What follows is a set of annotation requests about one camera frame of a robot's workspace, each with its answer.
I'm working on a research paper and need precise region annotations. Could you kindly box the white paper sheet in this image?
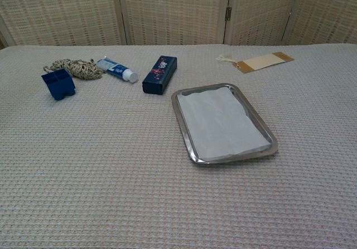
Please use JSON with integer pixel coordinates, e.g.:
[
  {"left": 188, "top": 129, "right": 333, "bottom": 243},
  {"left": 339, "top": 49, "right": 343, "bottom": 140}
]
[{"left": 178, "top": 86, "right": 270, "bottom": 162}]

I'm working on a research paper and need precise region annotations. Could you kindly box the silver metal tray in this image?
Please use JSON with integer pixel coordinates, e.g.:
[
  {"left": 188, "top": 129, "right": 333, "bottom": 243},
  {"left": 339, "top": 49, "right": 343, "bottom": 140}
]
[{"left": 171, "top": 82, "right": 279, "bottom": 165}]

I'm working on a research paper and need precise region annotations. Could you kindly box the dark blue printed carton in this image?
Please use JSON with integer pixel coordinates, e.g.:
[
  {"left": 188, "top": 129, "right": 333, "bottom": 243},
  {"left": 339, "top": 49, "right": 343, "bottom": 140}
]
[{"left": 142, "top": 55, "right": 178, "bottom": 96}]

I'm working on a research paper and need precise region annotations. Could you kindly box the blue and white toothpaste tube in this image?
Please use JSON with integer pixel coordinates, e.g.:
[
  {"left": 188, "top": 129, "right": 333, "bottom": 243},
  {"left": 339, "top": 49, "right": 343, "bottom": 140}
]
[{"left": 97, "top": 56, "right": 139, "bottom": 83}]

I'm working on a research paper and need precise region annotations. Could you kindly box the beige waffle weave tablecloth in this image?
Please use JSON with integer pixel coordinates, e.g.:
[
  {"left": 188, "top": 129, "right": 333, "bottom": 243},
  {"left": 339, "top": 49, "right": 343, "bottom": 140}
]
[{"left": 0, "top": 44, "right": 357, "bottom": 249}]

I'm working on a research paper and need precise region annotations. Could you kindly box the kraft paper tag with tassel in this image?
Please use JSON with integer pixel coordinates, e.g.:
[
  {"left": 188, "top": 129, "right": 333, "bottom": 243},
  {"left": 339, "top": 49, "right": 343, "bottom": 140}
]
[{"left": 216, "top": 52, "right": 295, "bottom": 74}]

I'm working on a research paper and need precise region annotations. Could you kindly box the woven bamboo folding screen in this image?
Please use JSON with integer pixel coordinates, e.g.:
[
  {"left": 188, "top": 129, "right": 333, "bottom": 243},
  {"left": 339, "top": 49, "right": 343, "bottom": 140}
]
[{"left": 0, "top": 0, "right": 357, "bottom": 49}]

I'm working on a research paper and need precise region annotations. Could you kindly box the blue plastic compartment holder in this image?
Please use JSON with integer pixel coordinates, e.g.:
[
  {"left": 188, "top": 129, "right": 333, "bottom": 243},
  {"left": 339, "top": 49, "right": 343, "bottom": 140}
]
[{"left": 41, "top": 68, "right": 76, "bottom": 101}]

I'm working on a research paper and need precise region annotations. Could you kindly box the beige braided rope bundle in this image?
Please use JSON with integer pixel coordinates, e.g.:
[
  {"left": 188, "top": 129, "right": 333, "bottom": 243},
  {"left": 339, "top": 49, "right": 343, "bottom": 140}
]
[{"left": 43, "top": 58, "right": 104, "bottom": 80}]

